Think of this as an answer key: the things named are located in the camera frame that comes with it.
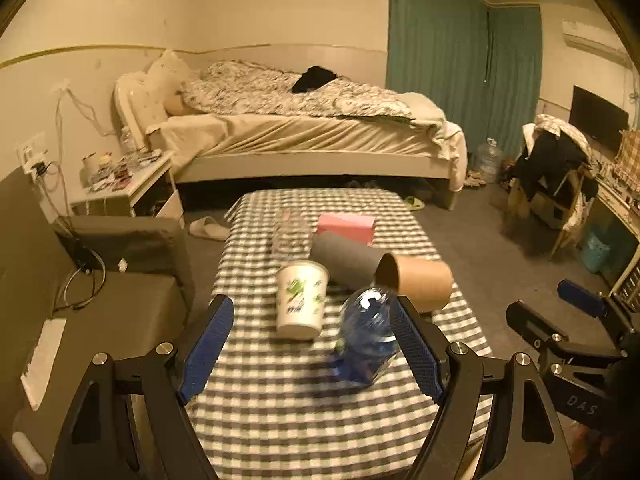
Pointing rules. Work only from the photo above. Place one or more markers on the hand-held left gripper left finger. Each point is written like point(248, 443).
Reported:
point(207, 350)

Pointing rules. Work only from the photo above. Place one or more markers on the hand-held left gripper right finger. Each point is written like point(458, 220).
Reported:
point(417, 355)

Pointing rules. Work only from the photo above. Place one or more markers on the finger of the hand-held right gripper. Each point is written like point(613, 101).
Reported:
point(580, 295)
point(532, 327)

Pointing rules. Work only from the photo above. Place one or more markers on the white paper cup green print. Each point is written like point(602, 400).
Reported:
point(300, 305)

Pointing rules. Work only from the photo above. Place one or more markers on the turquoise basket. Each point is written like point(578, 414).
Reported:
point(595, 251)

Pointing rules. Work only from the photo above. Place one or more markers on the blue plastic water bottle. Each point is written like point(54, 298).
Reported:
point(367, 340)

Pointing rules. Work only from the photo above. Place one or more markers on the brown cardboard tube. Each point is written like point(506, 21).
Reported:
point(417, 280)

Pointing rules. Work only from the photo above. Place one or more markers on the wooden chair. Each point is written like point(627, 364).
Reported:
point(565, 210)

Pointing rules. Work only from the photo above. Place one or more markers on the checkered tablecloth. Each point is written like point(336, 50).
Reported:
point(280, 410)

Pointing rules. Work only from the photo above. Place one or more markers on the grey sofa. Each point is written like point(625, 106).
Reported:
point(100, 310)

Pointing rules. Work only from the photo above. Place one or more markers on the grey roll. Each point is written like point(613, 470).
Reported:
point(342, 260)

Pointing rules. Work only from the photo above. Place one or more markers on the white slippers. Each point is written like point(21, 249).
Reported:
point(207, 228)

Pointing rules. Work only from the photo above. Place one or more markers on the black jacket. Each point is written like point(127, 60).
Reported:
point(547, 162)

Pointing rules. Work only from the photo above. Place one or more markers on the pink tissue box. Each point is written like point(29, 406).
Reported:
point(347, 227)

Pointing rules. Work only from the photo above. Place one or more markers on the plaid bag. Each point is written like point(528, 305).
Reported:
point(629, 156)

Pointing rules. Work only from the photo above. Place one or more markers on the green slipper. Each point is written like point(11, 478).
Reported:
point(414, 203)

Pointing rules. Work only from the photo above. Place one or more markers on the large clear water jug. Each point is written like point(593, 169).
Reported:
point(487, 162)

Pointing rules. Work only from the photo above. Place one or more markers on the white paper sheet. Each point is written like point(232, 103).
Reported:
point(42, 360)

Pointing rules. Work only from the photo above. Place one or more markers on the plaid cloth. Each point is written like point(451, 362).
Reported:
point(552, 126)

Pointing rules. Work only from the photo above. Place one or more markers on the white nightstand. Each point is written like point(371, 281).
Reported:
point(130, 192)

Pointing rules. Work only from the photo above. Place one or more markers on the black television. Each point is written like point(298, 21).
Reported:
point(597, 115)

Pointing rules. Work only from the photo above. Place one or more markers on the white roll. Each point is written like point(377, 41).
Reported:
point(27, 452)

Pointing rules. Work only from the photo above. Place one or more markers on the small clear bottle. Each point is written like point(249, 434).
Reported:
point(127, 142)

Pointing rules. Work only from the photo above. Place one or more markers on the beige bed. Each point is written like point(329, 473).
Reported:
point(310, 145)

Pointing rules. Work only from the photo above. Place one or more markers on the beige blanket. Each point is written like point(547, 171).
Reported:
point(432, 112)

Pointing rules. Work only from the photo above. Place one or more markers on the white air conditioner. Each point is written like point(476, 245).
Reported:
point(592, 37)

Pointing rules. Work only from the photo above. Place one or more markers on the floral duvet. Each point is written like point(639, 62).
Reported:
point(300, 92)

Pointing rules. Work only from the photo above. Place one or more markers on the cream pillow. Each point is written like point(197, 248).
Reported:
point(167, 72)

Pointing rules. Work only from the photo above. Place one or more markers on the green curtain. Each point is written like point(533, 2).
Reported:
point(440, 45)

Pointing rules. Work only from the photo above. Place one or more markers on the black garment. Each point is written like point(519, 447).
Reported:
point(312, 79)

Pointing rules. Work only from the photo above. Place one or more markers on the white wall socket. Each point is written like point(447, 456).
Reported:
point(30, 152)

